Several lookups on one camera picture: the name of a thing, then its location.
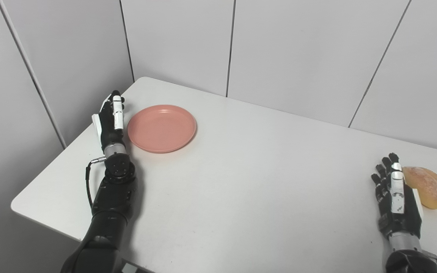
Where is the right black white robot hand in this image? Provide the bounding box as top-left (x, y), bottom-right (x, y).
top-left (371, 152), bottom-right (424, 240)

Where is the golden bread roll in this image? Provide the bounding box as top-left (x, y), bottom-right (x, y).
top-left (402, 166), bottom-right (437, 210)

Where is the pink round plate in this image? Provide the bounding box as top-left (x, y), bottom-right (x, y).
top-left (127, 105), bottom-right (197, 154)

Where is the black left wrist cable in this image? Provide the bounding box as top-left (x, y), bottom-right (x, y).
top-left (85, 157), bottom-right (107, 208)

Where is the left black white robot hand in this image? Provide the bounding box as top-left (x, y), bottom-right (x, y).
top-left (91, 90), bottom-right (126, 149)

